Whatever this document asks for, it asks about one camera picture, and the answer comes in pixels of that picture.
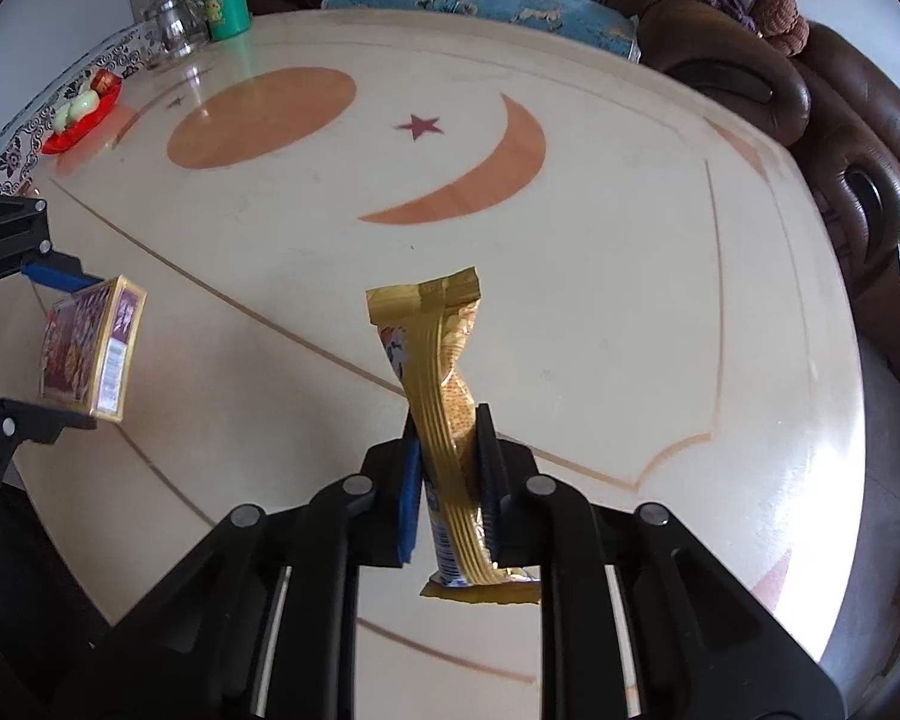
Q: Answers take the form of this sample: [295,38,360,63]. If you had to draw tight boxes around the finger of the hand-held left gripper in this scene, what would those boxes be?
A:
[0,394,100,491]
[0,195,111,295]

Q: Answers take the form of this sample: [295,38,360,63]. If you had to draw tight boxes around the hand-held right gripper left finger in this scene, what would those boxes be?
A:
[45,420,425,720]

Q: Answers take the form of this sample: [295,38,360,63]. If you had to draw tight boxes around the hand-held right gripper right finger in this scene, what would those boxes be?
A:
[475,403,850,720]

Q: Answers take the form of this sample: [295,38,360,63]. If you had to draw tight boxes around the small printed cardboard box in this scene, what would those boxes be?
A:
[39,275,149,422]

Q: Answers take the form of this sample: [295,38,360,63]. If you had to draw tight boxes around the gold snack wrapper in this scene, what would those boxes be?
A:
[365,265,542,607]

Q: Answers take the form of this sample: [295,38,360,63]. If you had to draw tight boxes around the red fruit plate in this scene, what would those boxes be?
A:
[42,68,124,157]

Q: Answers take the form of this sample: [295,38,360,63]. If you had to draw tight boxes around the black white floral cloth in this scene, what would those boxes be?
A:
[0,21,152,197]

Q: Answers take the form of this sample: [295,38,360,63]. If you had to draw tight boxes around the beige coffee table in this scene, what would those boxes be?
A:
[0,10,869,720]

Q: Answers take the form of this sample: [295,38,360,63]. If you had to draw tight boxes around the clear glass jar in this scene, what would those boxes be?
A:
[140,0,210,62]

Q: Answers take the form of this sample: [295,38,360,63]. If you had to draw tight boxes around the blue floral sofa seat cover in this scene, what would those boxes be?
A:
[322,0,643,65]

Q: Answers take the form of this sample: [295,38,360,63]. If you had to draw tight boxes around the brown leather sofa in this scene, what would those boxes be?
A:
[244,0,812,149]

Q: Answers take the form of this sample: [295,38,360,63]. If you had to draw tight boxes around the brown leather armchair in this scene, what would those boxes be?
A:
[782,20,900,392]

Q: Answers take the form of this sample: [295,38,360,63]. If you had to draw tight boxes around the purple knitted cloth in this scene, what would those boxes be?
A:
[700,0,760,36]

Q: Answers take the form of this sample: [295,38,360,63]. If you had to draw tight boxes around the pink round knitted cushion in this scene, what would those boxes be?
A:
[753,0,812,58]

